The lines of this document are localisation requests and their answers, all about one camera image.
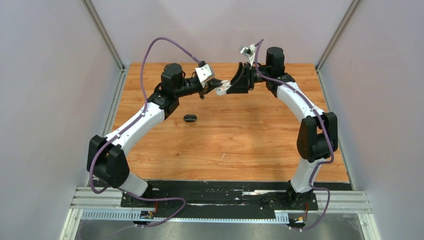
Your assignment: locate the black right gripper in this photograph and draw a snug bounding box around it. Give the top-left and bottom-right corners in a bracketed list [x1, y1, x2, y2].
[224, 62, 271, 94]

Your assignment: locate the white earbud charging case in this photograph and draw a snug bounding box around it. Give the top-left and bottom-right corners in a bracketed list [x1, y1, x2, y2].
[214, 80, 231, 96]

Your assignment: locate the black earbud charging case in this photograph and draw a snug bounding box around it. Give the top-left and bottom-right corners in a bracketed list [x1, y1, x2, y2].
[183, 114, 198, 123]

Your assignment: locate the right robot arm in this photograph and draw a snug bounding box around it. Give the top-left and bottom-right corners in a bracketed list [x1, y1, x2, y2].
[222, 44, 338, 210]

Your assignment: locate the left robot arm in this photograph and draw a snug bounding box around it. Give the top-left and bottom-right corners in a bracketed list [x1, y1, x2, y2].
[86, 63, 230, 207]

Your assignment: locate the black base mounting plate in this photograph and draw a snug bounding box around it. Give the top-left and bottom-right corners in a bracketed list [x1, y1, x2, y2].
[88, 179, 354, 220]

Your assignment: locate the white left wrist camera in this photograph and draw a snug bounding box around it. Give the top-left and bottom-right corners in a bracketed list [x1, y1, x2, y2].
[195, 64, 215, 88]

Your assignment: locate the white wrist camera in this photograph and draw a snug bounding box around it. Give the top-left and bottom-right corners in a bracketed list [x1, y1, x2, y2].
[239, 44, 256, 66]
[195, 64, 215, 88]

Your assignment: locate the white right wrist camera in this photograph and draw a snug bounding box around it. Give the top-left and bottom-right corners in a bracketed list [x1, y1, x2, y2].
[239, 44, 256, 66]

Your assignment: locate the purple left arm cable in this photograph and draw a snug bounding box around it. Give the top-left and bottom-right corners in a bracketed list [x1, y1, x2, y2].
[88, 37, 205, 228]

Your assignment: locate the left aluminium corner post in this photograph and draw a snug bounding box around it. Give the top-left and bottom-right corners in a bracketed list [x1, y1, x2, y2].
[82, 0, 126, 72]

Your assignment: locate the aluminium corner post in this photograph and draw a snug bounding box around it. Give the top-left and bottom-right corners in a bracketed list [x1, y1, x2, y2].
[82, 0, 126, 72]
[315, 0, 362, 73]

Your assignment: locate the right aluminium corner post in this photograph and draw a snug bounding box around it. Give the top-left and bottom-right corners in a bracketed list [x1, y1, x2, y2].
[315, 0, 362, 73]

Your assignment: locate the slotted cable duct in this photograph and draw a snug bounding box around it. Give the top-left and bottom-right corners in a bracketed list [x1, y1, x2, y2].
[81, 209, 290, 224]

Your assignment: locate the aluminium frame rail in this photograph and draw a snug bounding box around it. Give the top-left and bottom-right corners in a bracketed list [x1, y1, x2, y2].
[70, 187, 372, 214]

